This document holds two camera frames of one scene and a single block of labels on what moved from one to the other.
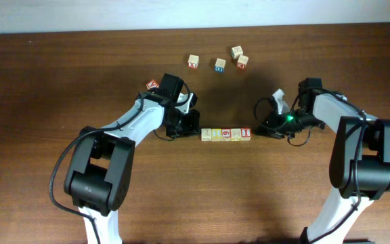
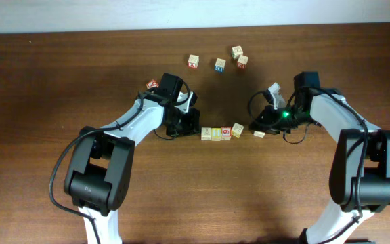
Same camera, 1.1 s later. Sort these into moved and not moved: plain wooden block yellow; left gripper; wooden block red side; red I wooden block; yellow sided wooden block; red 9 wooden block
Moved: red I wooden block; yellow sided wooden block
Not moved: wooden block red side; left gripper; red 9 wooden block; plain wooden block yellow
